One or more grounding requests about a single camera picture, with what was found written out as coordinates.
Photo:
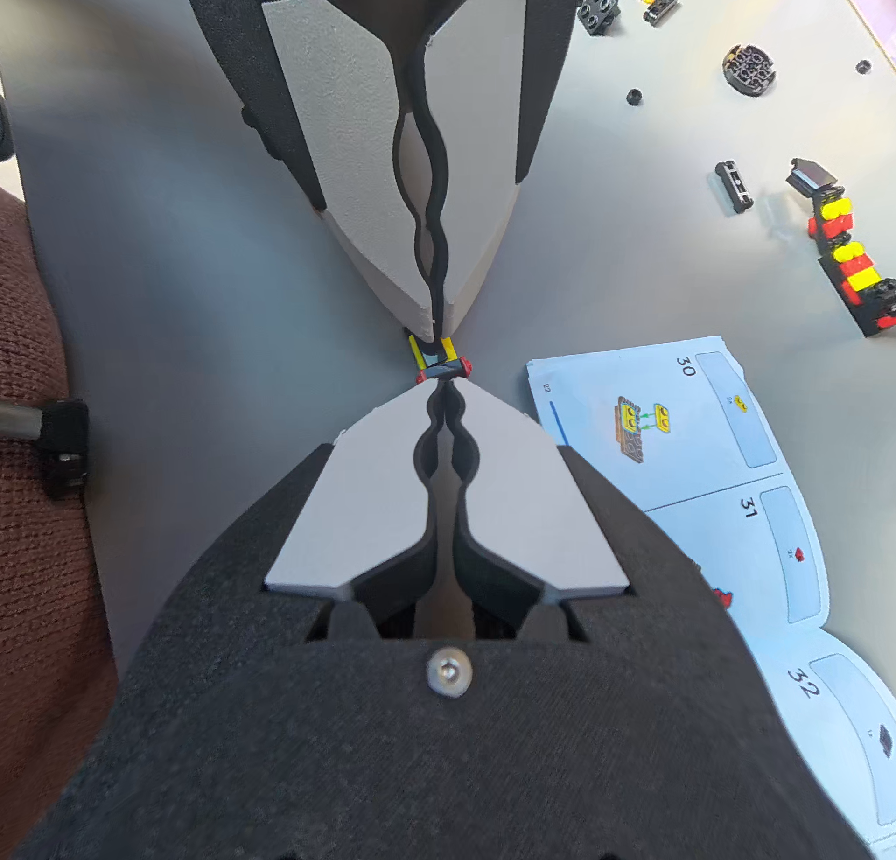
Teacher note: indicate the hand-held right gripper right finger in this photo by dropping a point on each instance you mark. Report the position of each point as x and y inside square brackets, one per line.
[539, 510]

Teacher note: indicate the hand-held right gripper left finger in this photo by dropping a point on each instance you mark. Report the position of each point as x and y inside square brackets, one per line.
[364, 510]

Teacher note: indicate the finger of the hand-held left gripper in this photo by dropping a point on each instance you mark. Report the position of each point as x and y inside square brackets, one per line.
[343, 139]
[483, 139]

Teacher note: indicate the small yellow red black brick assembly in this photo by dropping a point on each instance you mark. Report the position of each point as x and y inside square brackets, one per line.
[437, 364]

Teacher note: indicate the blue instruction booklet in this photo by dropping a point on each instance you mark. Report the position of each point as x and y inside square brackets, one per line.
[700, 468]

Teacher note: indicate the pile of loose toy bricks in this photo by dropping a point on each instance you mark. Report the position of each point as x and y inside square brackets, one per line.
[600, 6]

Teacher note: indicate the long black toy brick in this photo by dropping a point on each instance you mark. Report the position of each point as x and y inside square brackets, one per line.
[735, 186]

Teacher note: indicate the round black toy brick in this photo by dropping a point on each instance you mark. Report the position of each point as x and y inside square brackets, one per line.
[749, 70]

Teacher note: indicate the black clip with metal rod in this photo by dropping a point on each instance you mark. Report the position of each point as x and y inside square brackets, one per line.
[63, 447]

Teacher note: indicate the person's brown sweater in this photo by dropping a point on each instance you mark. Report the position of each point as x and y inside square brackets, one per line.
[42, 594]

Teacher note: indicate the red yellow black brick leg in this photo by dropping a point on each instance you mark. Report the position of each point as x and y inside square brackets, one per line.
[850, 265]

